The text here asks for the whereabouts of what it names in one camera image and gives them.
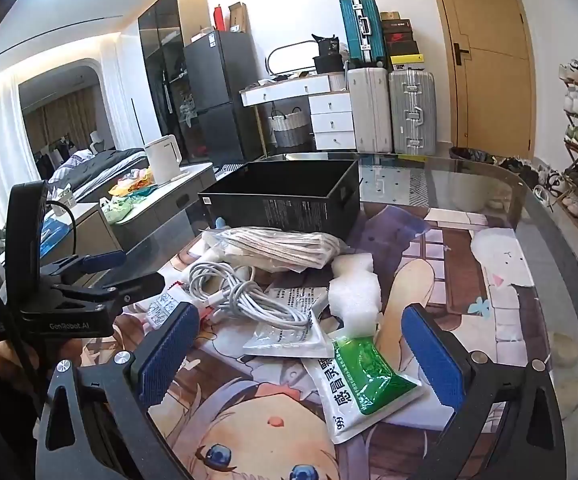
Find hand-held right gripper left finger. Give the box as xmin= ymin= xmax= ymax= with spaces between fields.
xmin=36 ymin=302 xmax=202 ymax=480

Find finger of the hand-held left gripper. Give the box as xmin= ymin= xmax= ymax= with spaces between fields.
xmin=39 ymin=251 xmax=127 ymax=282
xmin=51 ymin=271 xmax=166 ymax=311

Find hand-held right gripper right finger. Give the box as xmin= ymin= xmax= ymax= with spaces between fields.
xmin=400 ymin=304 xmax=568 ymax=480

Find small packet with red label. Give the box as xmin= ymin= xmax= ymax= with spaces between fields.
xmin=145 ymin=284 xmax=206 ymax=332

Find green medicine packet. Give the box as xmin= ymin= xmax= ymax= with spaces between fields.
xmin=300 ymin=334 xmax=423 ymax=444

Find white cable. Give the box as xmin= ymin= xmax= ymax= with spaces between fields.
xmin=186 ymin=259 xmax=311 ymax=332

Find white foam piece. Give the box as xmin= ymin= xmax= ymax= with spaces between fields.
xmin=328 ymin=254 xmax=383 ymax=337

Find white soft toy blue tip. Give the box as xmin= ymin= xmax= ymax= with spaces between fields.
xmin=204 ymin=216 xmax=231 ymax=247

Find clear plastic pouch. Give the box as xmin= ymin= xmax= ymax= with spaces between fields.
xmin=241 ymin=309 xmax=336 ymax=359

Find bag of white shoelaces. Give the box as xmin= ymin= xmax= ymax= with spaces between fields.
xmin=203 ymin=226 xmax=351 ymax=274

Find black cardboard box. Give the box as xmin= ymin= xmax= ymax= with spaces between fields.
xmin=198 ymin=159 xmax=362 ymax=242

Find person's left hand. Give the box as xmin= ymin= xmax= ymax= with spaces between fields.
xmin=0 ymin=339 xmax=40 ymax=379

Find beige side cabinet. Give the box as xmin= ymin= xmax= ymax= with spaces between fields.
xmin=40 ymin=201 xmax=126 ymax=267

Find green cloth item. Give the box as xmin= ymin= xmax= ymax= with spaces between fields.
xmin=103 ymin=194 xmax=143 ymax=224

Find colourful snack packets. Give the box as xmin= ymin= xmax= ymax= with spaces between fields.
xmin=108 ymin=169 xmax=156 ymax=197

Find white low table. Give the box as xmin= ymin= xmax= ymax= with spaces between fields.
xmin=100 ymin=161 xmax=218 ymax=252

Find bed with dark bedding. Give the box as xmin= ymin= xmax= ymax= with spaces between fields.
xmin=48 ymin=147 xmax=150 ymax=202

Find printed cartoon table mat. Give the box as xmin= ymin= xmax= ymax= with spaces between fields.
xmin=83 ymin=195 xmax=546 ymax=480

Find white electric kettle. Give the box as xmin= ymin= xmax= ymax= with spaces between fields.
xmin=145 ymin=134 xmax=183 ymax=184

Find brown curtain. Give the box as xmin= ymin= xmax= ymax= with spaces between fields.
xmin=23 ymin=94 xmax=90 ymax=157

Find trash bin with black bag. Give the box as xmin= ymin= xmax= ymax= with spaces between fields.
xmin=449 ymin=146 xmax=496 ymax=213

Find dark grey refrigerator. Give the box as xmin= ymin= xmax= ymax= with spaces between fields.
xmin=183 ymin=30 xmax=266 ymax=165

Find black glass cabinet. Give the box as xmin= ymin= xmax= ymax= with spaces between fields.
xmin=137 ymin=0 xmax=211 ymax=153

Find grey and white basket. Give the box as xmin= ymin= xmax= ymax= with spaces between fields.
xmin=268 ymin=107 xmax=313 ymax=149

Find silver suitcase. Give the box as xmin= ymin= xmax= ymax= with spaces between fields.
xmin=387 ymin=70 xmax=438 ymax=157

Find white dressing table with drawers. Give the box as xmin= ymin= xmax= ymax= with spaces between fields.
xmin=240 ymin=72 xmax=358 ymax=152

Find white suitcase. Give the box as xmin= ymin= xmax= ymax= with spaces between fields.
xmin=346 ymin=66 xmax=395 ymax=154

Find oval mirror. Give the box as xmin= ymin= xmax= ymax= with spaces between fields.
xmin=266 ymin=40 xmax=326 ymax=77

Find brown cardboard box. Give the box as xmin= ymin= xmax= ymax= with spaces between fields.
xmin=227 ymin=2 xmax=249 ymax=34

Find black bag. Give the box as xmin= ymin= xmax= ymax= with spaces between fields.
xmin=311 ymin=33 xmax=346 ymax=75

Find wooden door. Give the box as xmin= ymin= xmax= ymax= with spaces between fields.
xmin=425 ymin=0 xmax=536 ymax=162

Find stack of shoe boxes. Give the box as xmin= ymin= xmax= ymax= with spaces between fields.
xmin=379 ymin=10 xmax=425 ymax=72

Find teal suitcase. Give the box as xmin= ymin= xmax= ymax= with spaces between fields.
xmin=339 ymin=0 xmax=388 ymax=69

